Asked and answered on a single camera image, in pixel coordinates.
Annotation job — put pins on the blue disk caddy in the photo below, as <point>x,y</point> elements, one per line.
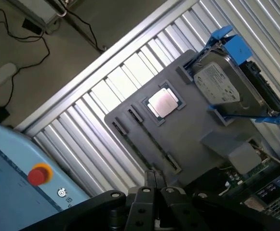
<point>238,47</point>

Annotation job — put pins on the red emergency stop button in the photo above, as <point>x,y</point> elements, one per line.
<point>37,176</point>

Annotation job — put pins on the white power strip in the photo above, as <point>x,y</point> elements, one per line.
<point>0,77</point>

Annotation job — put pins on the dark metal stand leg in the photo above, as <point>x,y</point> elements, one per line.
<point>79,26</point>

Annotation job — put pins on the grey parts rack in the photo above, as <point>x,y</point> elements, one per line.
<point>190,134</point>

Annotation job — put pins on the green RAM stick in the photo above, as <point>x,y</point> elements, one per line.
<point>132,144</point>
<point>154,142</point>

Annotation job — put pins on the green graphics card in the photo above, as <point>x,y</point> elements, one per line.
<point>255,168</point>

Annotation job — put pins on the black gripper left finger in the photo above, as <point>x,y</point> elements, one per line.
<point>139,207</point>

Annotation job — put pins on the light blue teach pendant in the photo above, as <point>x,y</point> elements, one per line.
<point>7,187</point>

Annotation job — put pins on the silver hard disk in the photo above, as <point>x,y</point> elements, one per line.
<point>217,81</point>

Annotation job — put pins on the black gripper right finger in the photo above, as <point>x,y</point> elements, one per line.
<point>176,209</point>

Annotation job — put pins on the black power adapter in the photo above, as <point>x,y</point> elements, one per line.
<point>31,26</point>

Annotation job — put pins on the open PC case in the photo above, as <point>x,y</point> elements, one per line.
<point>278,192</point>

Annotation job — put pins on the silver CPU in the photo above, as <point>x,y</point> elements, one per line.
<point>163,102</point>

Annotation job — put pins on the grey metal cabinet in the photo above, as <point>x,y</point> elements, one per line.
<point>33,9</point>

